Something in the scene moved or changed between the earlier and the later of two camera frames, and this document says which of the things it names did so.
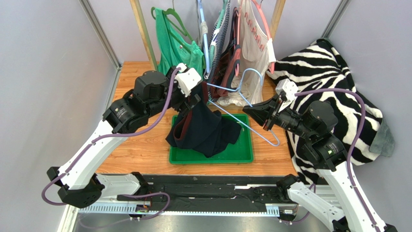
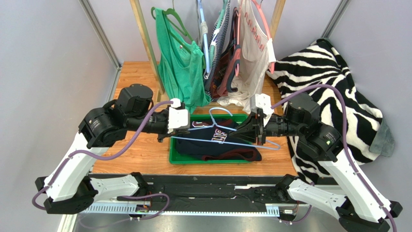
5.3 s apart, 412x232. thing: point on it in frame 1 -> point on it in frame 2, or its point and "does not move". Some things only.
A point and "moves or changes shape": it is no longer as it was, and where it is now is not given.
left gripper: x=183 y=107 -> x=176 y=131
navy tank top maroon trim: x=201 y=129 moves or changes shape
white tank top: x=254 y=59 does not move
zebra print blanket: x=317 y=73 does not move
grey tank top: x=203 y=30 does not move
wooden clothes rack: x=279 y=14 does not move
